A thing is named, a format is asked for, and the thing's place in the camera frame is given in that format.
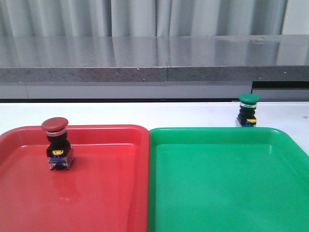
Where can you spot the red plastic tray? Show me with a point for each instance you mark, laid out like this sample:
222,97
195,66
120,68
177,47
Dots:
105,189

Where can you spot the red mushroom push button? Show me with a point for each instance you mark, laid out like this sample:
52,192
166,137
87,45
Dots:
60,152

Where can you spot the green mushroom push button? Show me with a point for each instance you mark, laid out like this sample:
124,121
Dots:
246,116

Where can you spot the grey granite counter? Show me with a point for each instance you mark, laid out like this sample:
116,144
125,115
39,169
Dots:
149,69

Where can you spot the green plastic tray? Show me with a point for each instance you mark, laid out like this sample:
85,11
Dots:
227,180

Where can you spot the white curtain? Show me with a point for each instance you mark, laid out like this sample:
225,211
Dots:
153,17

